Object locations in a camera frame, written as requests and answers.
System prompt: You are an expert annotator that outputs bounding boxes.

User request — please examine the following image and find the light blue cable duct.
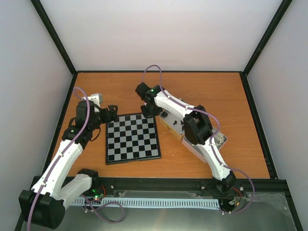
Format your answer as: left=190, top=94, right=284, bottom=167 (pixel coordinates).
left=71, top=197, right=220, bottom=209

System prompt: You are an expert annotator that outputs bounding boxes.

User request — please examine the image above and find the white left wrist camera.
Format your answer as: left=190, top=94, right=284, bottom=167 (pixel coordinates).
left=81, top=93, right=103, bottom=107

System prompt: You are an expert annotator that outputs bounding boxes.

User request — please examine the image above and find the black white chess board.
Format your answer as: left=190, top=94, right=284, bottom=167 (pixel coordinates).
left=105, top=113, right=161, bottom=165

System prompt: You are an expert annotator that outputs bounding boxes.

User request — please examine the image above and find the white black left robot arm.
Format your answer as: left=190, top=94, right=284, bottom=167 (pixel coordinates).
left=19, top=100, right=118, bottom=230

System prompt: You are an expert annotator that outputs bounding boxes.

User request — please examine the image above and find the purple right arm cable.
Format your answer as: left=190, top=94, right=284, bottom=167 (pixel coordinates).
left=141, top=64, right=256, bottom=193

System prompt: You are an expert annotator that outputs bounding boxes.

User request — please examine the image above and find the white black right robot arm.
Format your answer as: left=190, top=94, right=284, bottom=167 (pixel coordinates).
left=135, top=82, right=236, bottom=194

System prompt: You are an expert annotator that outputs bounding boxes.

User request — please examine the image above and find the silver tin lid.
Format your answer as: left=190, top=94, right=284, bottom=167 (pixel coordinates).
left=181, top=129, right=228, bottom=164

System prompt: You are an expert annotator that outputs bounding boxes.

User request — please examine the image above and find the gold metal tin box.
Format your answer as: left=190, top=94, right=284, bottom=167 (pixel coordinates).
left=158, top=110, right=185, bottom=141

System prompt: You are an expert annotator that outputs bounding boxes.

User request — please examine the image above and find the black frame post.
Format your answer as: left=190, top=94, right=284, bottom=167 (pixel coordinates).
left=243, top=0, right=293, bottom=77
left=30, top=0, right=77, bottom=75

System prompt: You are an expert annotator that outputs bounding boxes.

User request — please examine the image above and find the black frame post right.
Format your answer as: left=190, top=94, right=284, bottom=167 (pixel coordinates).
left=243, top=0, right=293, bottom=77

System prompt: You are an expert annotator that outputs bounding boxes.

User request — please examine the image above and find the purple cable loop bottom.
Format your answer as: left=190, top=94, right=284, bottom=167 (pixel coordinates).
left=79, top=192, right=125, bottom=223

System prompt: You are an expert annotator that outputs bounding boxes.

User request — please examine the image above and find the black frame post left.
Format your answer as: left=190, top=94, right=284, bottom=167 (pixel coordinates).
left=30, top=0, right=77, bottom=75

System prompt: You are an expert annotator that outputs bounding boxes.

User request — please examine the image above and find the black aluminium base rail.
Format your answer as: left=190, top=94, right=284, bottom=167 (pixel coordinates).
left=98, top=177, right=291, bottom=199

